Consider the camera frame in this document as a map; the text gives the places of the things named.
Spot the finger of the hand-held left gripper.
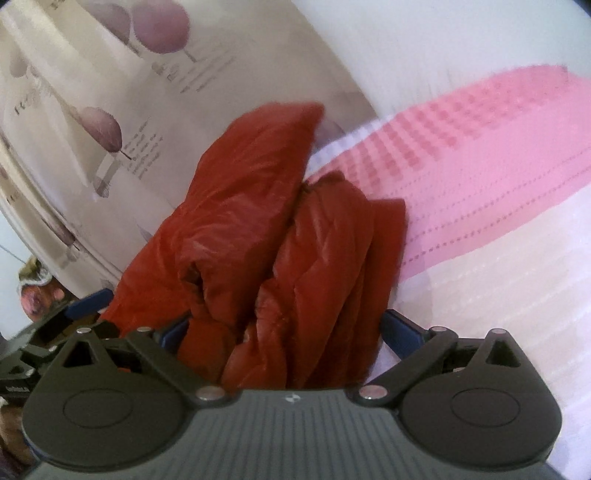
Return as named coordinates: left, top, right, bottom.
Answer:
left=28, top=288, right=122, bottom=356

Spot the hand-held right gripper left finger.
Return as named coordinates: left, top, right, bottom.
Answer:
left=62, top=318, right=228, bottom=408

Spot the red puffer jacket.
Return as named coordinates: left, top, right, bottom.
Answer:
left=98, top=102, right=408, bottom=389

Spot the white curtain with purple print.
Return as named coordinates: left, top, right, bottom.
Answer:
left=0, top=0, right=380, bottom=298

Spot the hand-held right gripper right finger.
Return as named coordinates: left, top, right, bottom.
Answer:
left=356, top=309, right=527, bottom=409

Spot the brown plush toy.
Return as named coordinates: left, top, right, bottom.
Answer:
left=17, top=257, right=68, bottom=325

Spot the pink white checkered bed sheet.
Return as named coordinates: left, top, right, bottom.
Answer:
left=302, top=64, right=591, bottom=480

